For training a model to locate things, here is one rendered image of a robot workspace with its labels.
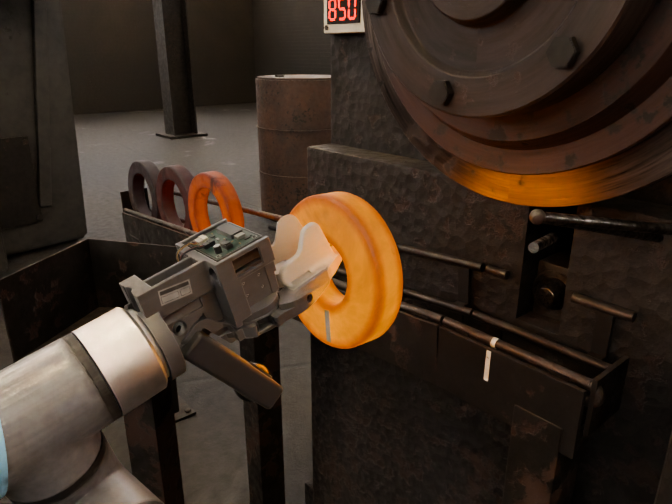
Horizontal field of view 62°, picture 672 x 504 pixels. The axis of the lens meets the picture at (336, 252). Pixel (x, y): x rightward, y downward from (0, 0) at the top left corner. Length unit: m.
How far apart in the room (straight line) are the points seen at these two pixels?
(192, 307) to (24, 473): 0.16
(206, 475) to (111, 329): 1.17
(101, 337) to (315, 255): 0.20
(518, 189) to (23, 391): 0.48
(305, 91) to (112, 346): 3.02
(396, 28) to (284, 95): 2.83
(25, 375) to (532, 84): 0.44
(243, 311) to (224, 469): 1.15
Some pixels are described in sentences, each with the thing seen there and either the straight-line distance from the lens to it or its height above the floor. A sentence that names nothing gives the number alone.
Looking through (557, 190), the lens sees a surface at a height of 0.90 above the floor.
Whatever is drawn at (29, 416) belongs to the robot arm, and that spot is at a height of 0.81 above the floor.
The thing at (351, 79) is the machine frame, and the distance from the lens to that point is 1.00.
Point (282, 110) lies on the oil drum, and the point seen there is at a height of 0.70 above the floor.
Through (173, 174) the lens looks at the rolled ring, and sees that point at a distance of 1.34.
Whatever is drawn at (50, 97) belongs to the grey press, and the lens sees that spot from 3.34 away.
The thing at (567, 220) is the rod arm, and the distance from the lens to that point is 0.52.
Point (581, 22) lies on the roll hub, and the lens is 0.49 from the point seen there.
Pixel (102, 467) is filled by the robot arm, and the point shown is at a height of 0.73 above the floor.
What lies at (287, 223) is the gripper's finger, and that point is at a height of 0.88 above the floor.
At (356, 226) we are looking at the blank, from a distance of 0.51.
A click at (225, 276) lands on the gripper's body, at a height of 0.87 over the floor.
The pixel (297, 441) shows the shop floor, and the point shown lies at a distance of 1.66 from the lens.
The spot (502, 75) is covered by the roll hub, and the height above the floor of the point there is 1.01.
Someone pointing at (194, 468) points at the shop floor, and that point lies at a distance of 1.62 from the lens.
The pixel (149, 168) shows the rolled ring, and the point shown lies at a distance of 1.49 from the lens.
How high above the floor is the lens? 1.03
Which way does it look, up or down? 20 degrees down
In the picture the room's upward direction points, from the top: straight up
